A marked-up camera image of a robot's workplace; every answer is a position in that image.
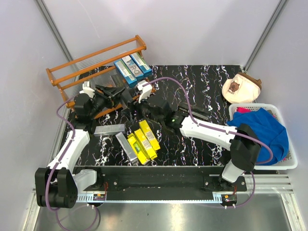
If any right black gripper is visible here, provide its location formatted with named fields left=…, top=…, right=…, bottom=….
left=121, top=91, right=164, bottom=126

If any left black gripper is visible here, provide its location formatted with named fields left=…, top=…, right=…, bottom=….
left=89, top=85, right=125, bottom=119

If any blue toothpaste box with label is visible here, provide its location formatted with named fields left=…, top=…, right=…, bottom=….
left=114, top=59, right=137, bottom=88

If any blue toothpaste box plain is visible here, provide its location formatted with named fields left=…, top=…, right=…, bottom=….
left=121, top=55, right=144, bottom=80

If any silver black toothpaste box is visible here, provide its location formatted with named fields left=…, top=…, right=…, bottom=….
left=111, top=75, right=126, bottom=87

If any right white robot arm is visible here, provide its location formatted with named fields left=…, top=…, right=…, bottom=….
left=120, top=81, right=261, bottom=191

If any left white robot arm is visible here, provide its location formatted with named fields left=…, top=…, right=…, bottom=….
left=35, top=82, right=130, bottom=211

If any orange wooden shelf rack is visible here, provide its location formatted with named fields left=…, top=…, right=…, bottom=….
left=46, top=35, right=147, bottom=111

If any yellow toothpaste box right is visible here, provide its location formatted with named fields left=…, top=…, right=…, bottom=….
left=139, top=120, right=160, bottom=151

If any yellow toothpaste box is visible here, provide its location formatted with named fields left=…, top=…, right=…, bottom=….
left=134, top=129, right=157, bottom=160
left=127, top=133, right=150, bottom=165
left=139, top=120, right=160, bottom=151

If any silver toothpaste box flat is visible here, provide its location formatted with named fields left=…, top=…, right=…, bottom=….
left=93, top=124, right=126, bottom=137

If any yellow toothpaste box middle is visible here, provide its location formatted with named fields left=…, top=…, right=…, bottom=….
left=134, top=129, right=157, bottom=160

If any silver toothpaste box angled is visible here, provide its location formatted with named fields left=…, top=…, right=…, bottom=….
left=116, top=132, right=138, bottom=166

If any yellow toothpaste box left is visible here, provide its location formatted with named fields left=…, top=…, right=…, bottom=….
left=127, top=133, right=150, bottom=165

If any pink cloth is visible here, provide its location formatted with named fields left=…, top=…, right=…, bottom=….
left=236, top=107, right=251, bottom=114

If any blue cloth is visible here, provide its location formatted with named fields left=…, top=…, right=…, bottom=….
left=227, top=108, right=289, bottom=166

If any white plastic basket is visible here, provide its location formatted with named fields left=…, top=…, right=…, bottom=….
left=229, top=103, right=297, bottom=170

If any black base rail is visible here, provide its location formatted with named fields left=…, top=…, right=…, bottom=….
left=74, top=166, right=247, bottom=203

